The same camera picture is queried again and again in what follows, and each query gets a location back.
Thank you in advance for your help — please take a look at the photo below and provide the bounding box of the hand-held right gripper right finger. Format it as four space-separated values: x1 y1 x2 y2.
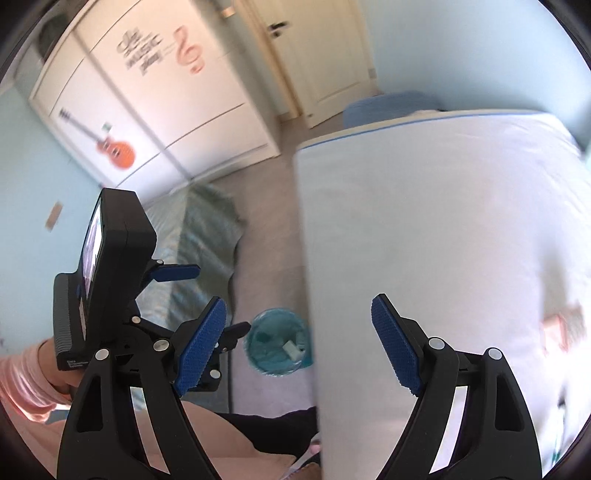
372 293 542 480

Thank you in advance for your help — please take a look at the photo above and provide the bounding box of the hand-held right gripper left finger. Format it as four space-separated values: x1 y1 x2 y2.
58 298 227 480

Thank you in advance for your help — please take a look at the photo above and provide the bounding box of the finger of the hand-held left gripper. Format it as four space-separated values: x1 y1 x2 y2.
150 260 201 283
215 322 252 354

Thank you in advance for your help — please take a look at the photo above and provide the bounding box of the blue trash bin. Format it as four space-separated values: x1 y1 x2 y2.
245 308 315 377

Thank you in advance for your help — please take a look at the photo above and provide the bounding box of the person's left forearm pink sleeve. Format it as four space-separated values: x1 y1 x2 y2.
0 339 85 423

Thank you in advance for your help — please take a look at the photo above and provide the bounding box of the table with silver-blue cloth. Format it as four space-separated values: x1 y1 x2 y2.
131 185 246 412

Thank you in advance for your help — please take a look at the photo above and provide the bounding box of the orange guitar sticker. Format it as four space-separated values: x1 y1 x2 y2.
59 108 136 169

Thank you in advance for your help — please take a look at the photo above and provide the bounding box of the person's black trouser leg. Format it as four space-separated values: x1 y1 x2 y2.
215 406 320 468

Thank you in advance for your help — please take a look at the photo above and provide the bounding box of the person's pink garment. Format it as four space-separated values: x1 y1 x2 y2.
131 396 298 480

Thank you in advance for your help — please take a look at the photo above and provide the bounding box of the white mattress with blue piping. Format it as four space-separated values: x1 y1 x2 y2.
294 110 591 480

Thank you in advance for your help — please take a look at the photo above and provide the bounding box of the white wardrobe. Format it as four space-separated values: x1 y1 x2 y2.
30 0 283 195

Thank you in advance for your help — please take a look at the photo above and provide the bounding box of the pale pink packet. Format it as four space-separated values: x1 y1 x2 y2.
539 302 588 354

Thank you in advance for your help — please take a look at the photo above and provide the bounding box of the music note lettering sticker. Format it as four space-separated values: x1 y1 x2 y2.
117 25 206 77

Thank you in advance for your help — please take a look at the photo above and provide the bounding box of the bed with blue quilted cover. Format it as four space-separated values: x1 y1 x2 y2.
344 91 440 128

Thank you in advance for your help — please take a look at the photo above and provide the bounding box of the white door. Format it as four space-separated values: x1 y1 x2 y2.
247 0 376 129

